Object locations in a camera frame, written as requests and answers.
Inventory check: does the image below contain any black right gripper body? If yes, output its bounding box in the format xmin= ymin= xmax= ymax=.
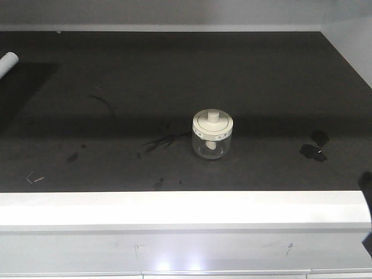
xmin=358 ymin=171 xmax=372 ymax=253

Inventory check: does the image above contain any glass jar with cream lid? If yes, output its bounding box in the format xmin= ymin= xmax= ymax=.
xmin=192 ymin=109 xmax=234 ymax=160

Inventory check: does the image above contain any white cabinet front ledge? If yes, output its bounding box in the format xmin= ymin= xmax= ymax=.
xmin=1 ymin=191 xmax=371 ymax=278

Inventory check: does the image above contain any rolled white dark poster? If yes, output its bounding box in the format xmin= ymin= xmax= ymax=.
xmin=0 ymin=52 xmax=19 ymax=79

